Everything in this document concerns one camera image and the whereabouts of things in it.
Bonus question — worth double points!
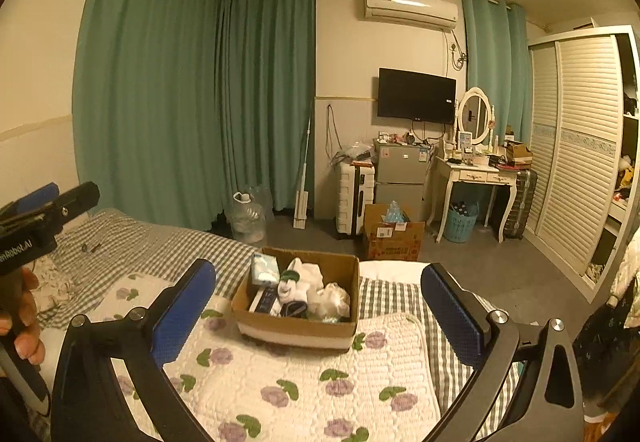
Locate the white navy floral tissue pack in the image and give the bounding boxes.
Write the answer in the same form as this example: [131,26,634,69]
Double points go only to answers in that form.
[248,286,282,316]

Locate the light blue tissue pack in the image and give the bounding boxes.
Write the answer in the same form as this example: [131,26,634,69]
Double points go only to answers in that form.
[250,252,280,287]

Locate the brown cardboard box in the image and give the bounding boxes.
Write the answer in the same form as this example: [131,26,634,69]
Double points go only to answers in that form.
[231,247,360,351]

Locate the cream cloth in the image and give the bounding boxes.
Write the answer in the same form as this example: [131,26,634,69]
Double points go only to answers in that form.
[307,283,350,323]

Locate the white sock with navy cuff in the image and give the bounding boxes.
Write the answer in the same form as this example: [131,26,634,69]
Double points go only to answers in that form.
[280,301,308,320]

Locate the white green banded socks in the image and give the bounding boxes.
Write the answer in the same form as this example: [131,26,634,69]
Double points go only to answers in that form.
[277,270,307,306]

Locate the white sock pair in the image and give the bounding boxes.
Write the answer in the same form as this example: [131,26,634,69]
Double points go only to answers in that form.
[288,258,324,292]

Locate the person's left hand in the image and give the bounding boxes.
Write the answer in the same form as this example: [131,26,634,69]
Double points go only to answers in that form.
[14,266,46,365]

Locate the floral pillow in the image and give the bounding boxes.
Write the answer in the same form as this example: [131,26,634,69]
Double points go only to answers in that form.
[30,254,78,314]

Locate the grey checked bed sheet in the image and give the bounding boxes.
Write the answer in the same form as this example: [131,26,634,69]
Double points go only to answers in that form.
[37,207,522,438]

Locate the white floral quilted mat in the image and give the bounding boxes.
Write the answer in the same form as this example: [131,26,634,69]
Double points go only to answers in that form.
[163,273,440,441]

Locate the teal curtain left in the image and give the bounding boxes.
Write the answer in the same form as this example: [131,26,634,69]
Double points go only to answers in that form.
[72,0,316,230]

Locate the teal curtain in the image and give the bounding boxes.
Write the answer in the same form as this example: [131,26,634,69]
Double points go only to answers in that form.
[461,0,533,142]
[72,0,316,230]

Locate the dark striped suitcase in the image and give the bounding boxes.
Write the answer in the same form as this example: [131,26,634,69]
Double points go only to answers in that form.
[503,169,538,240]

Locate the clear water jug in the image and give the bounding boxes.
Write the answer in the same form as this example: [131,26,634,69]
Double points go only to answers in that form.
[228,192,267,245]

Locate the blue laundry basket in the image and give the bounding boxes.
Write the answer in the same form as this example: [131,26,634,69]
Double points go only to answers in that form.
[444,202,480,244]

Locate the white louvered wardrobe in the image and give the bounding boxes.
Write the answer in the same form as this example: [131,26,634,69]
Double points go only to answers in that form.
[525,25,639,301]

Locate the cardboard box on floor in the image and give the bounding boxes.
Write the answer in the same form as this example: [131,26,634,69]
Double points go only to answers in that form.
[363,204,425,261]

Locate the white mop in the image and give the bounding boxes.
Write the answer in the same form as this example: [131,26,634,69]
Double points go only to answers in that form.
[293,118,311,230]

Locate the white dressing table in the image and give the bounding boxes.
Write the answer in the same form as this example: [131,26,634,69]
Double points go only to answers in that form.
[426,157,518,243]

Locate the silver mini fridge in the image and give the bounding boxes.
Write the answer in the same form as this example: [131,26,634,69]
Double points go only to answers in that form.
[374,140,432,222]

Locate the white suitcase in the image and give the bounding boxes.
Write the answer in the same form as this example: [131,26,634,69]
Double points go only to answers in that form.
[335,162,375,236]

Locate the white oval vanity mirror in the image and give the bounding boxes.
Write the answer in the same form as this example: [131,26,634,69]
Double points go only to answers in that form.
[454,87,495,146]

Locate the teal curtain right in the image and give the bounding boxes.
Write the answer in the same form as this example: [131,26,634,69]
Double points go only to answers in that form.
[461,0,533,142]

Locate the white air conditioner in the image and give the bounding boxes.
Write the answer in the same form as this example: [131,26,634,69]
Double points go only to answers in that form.
[364,0,459,30]

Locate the black wall television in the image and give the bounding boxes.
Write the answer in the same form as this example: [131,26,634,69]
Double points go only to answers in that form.
[378,68,457,124]

